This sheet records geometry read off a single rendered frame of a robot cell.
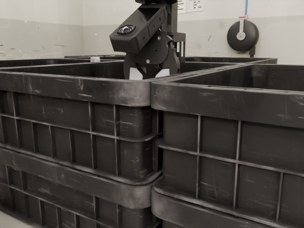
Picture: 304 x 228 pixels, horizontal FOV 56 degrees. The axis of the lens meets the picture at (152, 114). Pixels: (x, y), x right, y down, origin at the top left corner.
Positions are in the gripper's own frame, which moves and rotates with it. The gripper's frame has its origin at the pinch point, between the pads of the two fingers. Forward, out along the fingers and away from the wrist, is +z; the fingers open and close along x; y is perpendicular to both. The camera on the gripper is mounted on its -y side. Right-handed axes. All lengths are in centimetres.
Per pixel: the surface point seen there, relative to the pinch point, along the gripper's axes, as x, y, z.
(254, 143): -19.8, -20.0, -3.6
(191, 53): 112, 339, -4
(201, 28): 99, 338, -36
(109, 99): -5.7, -20.1, -6.1
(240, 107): -18.8, -21.1, -6.7
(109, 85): -5.8, -20.1, -7.6
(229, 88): -17.7, -21.0, -8.1
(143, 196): -9.4, -19.6, 3.9
